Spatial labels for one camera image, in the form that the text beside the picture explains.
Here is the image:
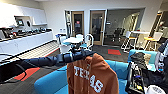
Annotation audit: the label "orange hoodie white print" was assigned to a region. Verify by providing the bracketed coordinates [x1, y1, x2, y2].
[66, 53, 120, 94]

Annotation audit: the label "white chair blue seat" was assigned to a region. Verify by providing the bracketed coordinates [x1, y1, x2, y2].
[79, 33, 95, 52]
[55, 32, 68, 47]
[75, 32, 85, 40]

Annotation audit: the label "white round low table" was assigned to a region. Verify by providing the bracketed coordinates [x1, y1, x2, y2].
[62, 36, 84, 45]

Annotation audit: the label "plain wooden glass door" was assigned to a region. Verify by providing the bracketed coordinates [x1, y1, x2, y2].
[88, 9, 107, 47]

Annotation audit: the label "wooden glass door red sign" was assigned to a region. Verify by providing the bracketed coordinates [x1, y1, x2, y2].
[71, 10, 86, 38]

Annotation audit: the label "large blue sofa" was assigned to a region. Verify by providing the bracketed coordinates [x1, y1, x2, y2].
[33, 56, 142, 94]

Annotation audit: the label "white high stool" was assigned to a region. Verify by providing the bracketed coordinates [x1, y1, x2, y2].
[120, 31, 133, 52]

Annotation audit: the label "black garment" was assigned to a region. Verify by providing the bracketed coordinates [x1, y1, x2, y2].
[129, 51, 150, 71]

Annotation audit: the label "white kitchen counter cabinets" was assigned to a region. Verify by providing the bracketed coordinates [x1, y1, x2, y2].
[0, 29, 54, 62]

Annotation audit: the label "white square high table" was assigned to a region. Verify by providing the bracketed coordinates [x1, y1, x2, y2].
[130, 30, 152, 50]

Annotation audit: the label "yellow high stool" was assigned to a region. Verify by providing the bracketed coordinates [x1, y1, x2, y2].
[143, 31, 165, 52]

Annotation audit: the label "white round container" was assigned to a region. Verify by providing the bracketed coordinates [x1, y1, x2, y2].
[145, 84, 168, 94]

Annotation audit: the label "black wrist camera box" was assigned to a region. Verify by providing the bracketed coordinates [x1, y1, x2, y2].
[71, 46, 81, 54]

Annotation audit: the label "white kitchen wall cabinets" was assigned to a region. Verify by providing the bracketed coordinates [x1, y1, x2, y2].
[0, 3, 48, 29]

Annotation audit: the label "kitchen wall screen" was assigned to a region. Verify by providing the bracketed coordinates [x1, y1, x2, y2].
[16, 18, 25, 28]

